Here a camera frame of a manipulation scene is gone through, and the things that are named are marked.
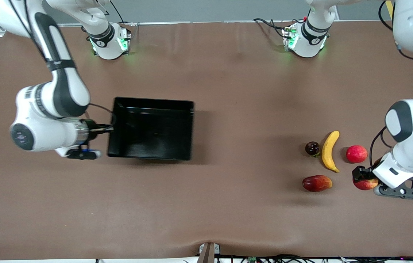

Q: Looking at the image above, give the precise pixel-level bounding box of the red yellow striped apple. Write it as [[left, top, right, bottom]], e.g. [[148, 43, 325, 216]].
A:
[[353, 176, 379, 191]]

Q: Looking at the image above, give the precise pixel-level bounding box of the yellow banana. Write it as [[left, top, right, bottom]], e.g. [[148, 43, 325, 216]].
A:
[[321, 131, 340, 173]]

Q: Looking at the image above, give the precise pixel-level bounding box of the black rectangular box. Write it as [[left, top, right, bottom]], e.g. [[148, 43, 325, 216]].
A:
[[107, 97, 195, 161]]

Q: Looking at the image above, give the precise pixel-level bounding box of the red yellow mango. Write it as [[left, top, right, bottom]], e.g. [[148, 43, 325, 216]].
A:
[[302, 175, 333, 193]]

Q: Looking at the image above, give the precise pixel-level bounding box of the dark purple mangosteen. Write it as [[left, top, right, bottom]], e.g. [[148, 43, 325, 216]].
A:
[[305, 141, 320, 157]]

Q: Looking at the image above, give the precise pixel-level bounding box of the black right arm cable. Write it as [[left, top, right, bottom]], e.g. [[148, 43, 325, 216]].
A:
[[89, 103, 115, 123]]

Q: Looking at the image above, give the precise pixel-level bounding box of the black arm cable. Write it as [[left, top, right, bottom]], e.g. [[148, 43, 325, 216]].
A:
[[89, 103, 115, 123], [369, 0, 413, 169]]

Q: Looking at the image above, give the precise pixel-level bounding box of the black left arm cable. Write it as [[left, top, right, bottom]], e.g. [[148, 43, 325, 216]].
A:
[[369, 0, 413, 169]]

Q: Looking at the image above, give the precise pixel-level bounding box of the black right base cable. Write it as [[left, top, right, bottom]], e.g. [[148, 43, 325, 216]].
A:
[[110, 0, 126, 24]]

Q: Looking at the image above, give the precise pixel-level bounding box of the black base cable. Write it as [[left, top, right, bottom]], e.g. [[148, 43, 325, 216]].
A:
[[110, 0, 126, 24], [253, 18, 288, 38]]

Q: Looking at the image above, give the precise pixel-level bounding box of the black left base cable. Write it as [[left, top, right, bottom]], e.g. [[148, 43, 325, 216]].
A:
[[253, 18, 288, 38]]

